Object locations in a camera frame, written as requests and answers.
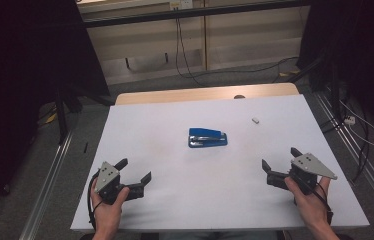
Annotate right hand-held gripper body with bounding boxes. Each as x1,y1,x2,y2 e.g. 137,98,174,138
266,152,338,196

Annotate blue stapler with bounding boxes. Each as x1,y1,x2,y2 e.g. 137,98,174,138
188,127,229,149

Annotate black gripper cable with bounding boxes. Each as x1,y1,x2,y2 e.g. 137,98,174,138
87,171,104,231
303,184,334,226

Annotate black floor cable bundle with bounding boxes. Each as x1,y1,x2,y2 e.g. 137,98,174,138
319,108,372,183

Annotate person's left hand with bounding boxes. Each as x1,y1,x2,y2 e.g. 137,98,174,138
90,186,131,233

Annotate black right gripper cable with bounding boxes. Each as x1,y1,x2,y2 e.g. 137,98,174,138
303,184,334,226

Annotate black horizontal bar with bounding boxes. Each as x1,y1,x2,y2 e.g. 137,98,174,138
82,0,311,29

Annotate yellow floor tape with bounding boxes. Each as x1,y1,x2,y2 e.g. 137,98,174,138
278,69,301,78
44,111,58,125

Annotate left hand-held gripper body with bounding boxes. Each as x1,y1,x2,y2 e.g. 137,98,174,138
94,161,146,205

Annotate person's right hand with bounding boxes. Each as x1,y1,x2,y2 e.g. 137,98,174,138
284,175,332,231

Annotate black curtain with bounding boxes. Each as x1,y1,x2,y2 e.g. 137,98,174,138
296,0,374,141
0,0,111,231

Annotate wooden table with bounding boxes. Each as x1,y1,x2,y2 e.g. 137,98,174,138
114,82,300,106

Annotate white table cover sheet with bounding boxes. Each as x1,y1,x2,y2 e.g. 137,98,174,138
70,94,370,233

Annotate white wall socket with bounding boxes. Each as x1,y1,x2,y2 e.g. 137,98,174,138
169,0,194,10

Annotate long black hanging cable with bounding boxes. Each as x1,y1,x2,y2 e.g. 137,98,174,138
177,18,301,88

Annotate aluminium floor rail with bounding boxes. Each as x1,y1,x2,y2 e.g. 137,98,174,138
19,131,75,240
313,91,374,218

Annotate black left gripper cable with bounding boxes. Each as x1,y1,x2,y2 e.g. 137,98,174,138
87,171,104,231

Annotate black stand legs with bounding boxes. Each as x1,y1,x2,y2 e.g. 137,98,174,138
288,54,343,119
54,87,116,145

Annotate beige cabinet panel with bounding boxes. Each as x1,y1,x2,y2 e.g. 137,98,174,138
76,0,311,86

